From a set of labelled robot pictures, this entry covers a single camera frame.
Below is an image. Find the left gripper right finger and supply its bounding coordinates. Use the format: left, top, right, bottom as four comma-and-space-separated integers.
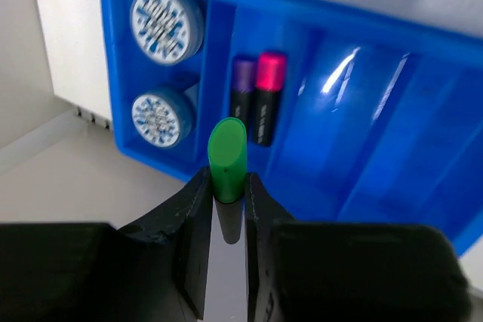
245, 173, 472, 321

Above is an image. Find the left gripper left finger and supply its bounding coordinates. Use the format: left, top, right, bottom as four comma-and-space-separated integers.
1, 167, 212, 321

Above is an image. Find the pink cap black highlighter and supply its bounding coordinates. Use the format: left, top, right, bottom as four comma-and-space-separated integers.
253, 51, 288, 147

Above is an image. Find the green cap black highlighter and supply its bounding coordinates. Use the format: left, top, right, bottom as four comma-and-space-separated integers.
208, 118, 248, 204

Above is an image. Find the purple cap black highlighter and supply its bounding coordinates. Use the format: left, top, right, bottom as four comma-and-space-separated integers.
229, 56, 257, 134

